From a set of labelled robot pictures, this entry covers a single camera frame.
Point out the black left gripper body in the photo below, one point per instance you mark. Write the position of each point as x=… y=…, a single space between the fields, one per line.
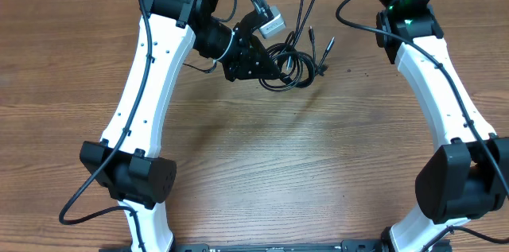
x=241 y=58

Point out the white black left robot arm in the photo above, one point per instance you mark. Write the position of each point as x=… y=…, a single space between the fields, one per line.
x=126 y=160

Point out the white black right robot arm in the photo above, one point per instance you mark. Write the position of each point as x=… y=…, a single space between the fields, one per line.
x=467 y=176

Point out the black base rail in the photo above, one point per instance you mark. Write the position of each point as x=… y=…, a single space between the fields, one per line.
x=344 y=246

